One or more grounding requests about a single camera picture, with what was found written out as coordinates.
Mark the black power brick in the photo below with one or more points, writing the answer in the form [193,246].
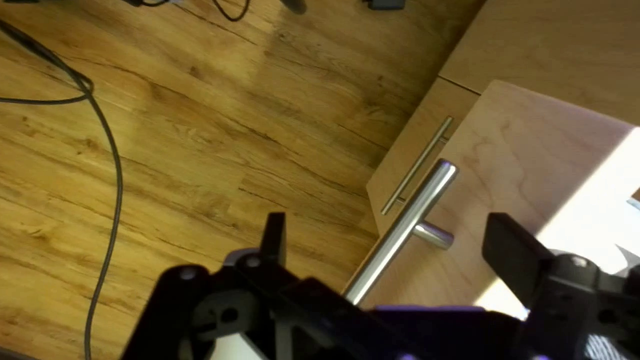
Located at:
[385,4]

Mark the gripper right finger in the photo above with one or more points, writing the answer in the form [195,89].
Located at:
[515,250]

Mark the light wooden drawer cabinet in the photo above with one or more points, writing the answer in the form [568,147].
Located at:
[545,50]

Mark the light wooden drawer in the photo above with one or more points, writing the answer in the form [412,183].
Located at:
[515,165]
[430,120]

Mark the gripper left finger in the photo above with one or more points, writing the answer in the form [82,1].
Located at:
[175,310]

